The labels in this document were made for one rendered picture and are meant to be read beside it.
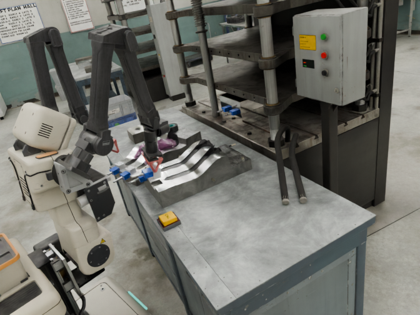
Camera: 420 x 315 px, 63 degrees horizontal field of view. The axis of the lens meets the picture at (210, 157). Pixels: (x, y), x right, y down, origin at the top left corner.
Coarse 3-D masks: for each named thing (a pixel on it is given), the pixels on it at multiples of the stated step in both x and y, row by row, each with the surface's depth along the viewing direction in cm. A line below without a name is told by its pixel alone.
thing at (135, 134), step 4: (132, 128) 240; (136, 128) 239; (140, 128) 241; (128, 132) 239; (132, 132) 232; (136, 132) 231; (140, 132) 230; (132, 136) 229; (136, 136) 230; (140, 136) 231; (132, 140) 234; (136, 140) 231; (140, 140) 232
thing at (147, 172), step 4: (152, 164) 157; (156, 164) 157; (148, 168) 156; (160, 168) 155; (144, 172) 153; (148, 172) 153; (152, 172) 154; (156, 172) 155; (160, 172) 156; (132, 176) 152; (136, 176) 153; (144, 176) 153; (148, 176) 154; (152, 176) 155; (156, 176) 156; (160, 176) 157
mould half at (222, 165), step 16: (192, 144) 182; (224, 144) 192; (176, 160) 179; (192, 160) 172; (208, 160) 164; (224, 160) 164; (240, 160) 172; (192, 176) 161; (208, 176) 162; (224, 176) 167; (160, 192) 153; (176, 192) 157; (192, 192) 161
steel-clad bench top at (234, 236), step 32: (128, 128) 263; (192, 128) 239; (256, 160) 182; (224, 192) 159; (256, 192) 154; (288, 192) 150; (320, 192) 146; (192, 224) 142; (224, 224) 138; (256, 224) 135; (288, 224) 131; (320, 224) 128; (352, 224) 125; (192, 256) 125; (224, 256) 122; (256, 256) 119; (288, 256) 117; (224, 288) 109
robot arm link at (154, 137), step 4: (144, 128) 147; (144, 132) 145; (148, 132) 144; (152, 132) 144; (156, 132) 147; (144, 136) 146; (148, 136) 145; (152, 136) 145; (156, 136) 147; (144, 140) 147; (148, 140) 146; (152, 140) 146; (156, 140) 148
